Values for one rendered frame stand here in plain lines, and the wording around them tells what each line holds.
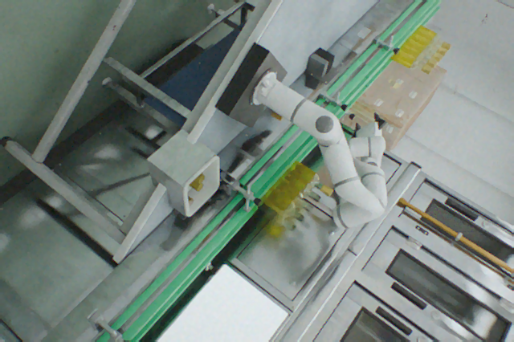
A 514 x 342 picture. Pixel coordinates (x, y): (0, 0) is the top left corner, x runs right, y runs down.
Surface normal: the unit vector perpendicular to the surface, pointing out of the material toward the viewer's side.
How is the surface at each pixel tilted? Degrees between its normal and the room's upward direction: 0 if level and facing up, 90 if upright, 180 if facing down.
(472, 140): 90
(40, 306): 90
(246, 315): 90
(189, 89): 90
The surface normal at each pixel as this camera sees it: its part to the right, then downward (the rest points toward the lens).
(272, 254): 0.07, -0.54
